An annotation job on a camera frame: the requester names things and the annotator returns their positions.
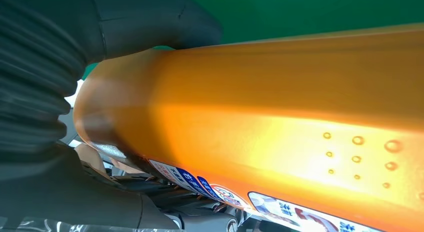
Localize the green table mat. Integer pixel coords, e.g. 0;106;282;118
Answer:
81;0;424;81

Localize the white desk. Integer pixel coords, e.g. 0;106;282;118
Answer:
64;79;84;108

